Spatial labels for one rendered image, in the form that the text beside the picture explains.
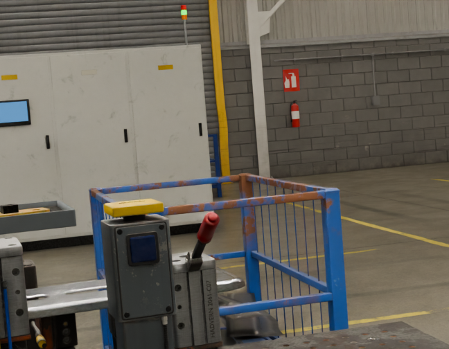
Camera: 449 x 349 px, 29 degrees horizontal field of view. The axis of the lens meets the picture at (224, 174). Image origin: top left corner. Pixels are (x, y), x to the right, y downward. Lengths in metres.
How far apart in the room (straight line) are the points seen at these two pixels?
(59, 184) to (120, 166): 0.65
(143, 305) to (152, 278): 0.03
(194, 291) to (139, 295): 0.20
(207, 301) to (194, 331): 0.04
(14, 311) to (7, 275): 0.05
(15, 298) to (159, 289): 0.22
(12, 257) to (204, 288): 0.26
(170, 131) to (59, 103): 1.18
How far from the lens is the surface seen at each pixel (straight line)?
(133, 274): 1.00
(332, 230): 3.22
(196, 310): 1.19
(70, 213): 0.94
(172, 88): 9.22
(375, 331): 2.17
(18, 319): 1.15
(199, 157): 9.28
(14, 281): 1.14
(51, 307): 1.27
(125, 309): 1.00
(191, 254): 1.16
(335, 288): 3.25
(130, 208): 0.99
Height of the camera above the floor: 1.26
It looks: 4 degrees down
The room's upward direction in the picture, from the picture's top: 4 degrees counter-clockwise
